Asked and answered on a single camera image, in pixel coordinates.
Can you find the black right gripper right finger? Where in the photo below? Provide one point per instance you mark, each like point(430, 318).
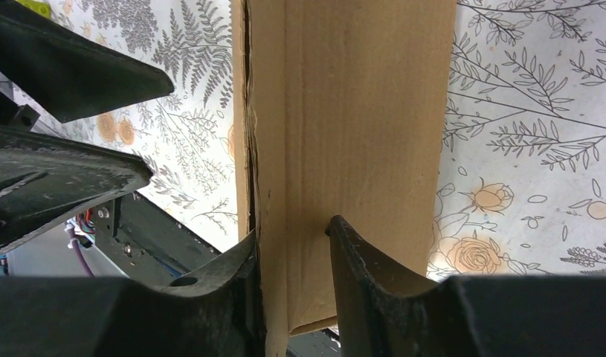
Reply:
point(385, 309)

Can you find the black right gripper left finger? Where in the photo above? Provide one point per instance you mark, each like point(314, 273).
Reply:
point(215, 310)

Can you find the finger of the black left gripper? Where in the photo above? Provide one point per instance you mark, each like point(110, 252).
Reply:
point(69, 76)
point(45, 180)

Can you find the cardboard box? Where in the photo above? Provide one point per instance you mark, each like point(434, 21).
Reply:
point(338, 109)

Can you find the floral patterned tablecloth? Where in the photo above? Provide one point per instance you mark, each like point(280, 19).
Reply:
point(522, 176)

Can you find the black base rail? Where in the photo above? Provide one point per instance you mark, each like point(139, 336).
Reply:
point(147, 244)

